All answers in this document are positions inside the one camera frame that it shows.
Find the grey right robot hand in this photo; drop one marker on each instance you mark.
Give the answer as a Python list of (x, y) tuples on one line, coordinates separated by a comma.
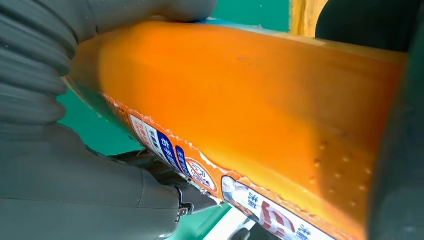
[(66, 185)]

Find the yellow taped cardboard sheet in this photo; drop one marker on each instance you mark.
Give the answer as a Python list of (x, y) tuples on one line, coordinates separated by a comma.
[(304, 16)]

